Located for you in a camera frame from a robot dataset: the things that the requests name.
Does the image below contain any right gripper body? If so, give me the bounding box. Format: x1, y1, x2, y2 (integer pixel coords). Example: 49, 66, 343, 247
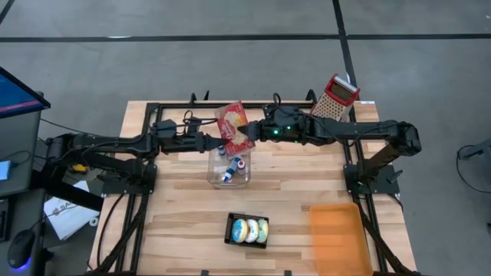
257, 119, 308, 143

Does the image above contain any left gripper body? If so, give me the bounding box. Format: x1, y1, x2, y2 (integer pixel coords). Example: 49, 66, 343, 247
160, 132, 205, 153

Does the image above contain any red snack packet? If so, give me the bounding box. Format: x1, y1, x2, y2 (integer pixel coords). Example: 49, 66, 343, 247
213, 100, 257, 160

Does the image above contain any blue frosted donut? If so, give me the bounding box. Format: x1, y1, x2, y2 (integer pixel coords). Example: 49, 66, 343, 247
231, 218, 249, 244

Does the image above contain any white frosted donut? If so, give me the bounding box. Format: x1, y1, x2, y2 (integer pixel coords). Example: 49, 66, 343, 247
245, 218, 261, 244

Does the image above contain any green frosted donut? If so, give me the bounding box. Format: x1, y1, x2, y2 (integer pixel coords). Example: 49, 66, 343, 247
256, 218, 269, 245

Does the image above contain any clear plastic container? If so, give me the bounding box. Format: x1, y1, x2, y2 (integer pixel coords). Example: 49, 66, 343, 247
206, 144, 252, 189

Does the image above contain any red metal box grater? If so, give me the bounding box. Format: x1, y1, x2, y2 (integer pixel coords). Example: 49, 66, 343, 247
309, 74, 361, 123

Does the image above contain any black mesh basket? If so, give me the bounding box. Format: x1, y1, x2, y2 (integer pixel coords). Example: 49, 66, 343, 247
223, 212, 269, 249

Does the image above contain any orange plastic tray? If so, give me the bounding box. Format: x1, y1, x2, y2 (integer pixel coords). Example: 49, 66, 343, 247
308, 202, 374, 276

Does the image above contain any white paper bag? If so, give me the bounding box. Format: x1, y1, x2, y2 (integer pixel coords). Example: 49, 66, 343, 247
43, 179, 101, 242

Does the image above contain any computer monitor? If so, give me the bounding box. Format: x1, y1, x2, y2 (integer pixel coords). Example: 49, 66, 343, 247
0, 67, 51, 120

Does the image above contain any dark computer desk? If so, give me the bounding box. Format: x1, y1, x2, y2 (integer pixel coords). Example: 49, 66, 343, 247
0, 187, 49, 276

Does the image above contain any black computer mouse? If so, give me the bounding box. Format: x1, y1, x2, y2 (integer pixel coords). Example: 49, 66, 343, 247
7, 228, 36, 269

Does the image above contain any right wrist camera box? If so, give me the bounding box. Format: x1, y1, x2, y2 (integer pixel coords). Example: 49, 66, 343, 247
264, 103, 304, 122

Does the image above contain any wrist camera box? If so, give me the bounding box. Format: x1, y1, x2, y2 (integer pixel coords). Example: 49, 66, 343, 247
151, 119, 178, 135
264, 103, 304, 122

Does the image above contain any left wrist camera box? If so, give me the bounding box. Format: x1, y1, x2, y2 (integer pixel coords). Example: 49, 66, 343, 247
151, 119, 178, 135

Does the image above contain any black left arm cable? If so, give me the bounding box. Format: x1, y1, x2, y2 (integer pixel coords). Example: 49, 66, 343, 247
182, 110, 219, 133

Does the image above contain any black floor cable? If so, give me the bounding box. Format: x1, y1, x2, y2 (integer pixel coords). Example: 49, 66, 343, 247
455, 137, 491, 195

